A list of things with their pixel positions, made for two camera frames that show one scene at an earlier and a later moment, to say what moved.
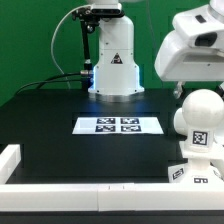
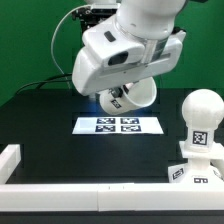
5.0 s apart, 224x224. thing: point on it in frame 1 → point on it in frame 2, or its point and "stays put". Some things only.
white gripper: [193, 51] → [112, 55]
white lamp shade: [180, 127] → [135, 96]
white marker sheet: [118, 125] stays put
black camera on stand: [89, 19] stays put
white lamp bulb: [202, 111] stays put
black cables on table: [41, 82] stays put
